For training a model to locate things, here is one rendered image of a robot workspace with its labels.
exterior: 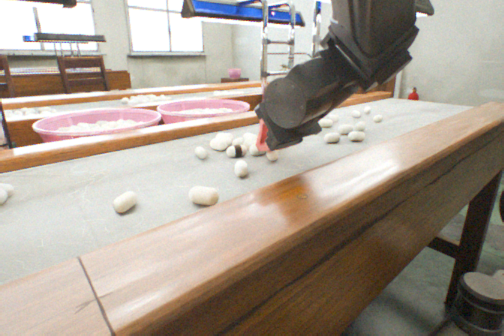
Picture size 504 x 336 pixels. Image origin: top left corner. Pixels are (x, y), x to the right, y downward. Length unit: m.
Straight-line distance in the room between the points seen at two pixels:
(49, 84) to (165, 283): 3.00
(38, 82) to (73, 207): 2.77
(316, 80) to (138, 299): 0.24
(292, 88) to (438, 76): 4.61
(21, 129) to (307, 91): 0.74
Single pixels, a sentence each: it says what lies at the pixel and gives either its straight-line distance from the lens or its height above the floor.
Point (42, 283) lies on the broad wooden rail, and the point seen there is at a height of 0.76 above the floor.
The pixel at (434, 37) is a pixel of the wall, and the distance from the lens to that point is 4.92.
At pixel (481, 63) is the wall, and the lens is 4.80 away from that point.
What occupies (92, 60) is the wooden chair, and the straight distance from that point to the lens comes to 3.07.
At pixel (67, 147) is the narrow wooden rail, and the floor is 0.76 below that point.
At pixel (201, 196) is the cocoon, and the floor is 0.75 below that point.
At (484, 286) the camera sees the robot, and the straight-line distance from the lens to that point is 0.65.
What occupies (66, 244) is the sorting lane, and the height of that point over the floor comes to 0.74.
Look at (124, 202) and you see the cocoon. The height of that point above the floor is 0.75.
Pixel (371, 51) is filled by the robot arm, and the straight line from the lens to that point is 0.30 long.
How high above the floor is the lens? 0.91
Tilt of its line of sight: 17 degrees down
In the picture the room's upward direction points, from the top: straight up
